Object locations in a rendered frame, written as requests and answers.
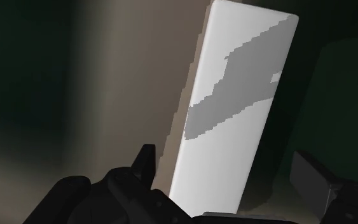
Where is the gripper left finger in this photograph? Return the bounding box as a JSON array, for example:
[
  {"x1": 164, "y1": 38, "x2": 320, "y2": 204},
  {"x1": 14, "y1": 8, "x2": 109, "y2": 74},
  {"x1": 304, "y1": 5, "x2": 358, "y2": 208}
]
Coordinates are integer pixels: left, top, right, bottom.
[{"x1": 23, "y1": 143, "x2": 196, "y2": 224}]

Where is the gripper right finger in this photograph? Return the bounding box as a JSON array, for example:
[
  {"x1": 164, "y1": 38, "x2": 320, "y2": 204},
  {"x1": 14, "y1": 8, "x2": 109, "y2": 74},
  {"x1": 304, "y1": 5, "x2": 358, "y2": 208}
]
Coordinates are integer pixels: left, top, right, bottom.
[{"x1": 289, "y1": 150, "x2": 358, "y2": 224}]

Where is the white rectangular table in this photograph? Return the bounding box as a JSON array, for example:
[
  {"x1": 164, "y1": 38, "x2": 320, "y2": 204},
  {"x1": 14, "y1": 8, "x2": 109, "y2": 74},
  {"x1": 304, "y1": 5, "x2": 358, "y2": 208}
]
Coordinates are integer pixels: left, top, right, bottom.
[{"x1": 151, "y1": 0, "x2": 299, "y2": 218}]

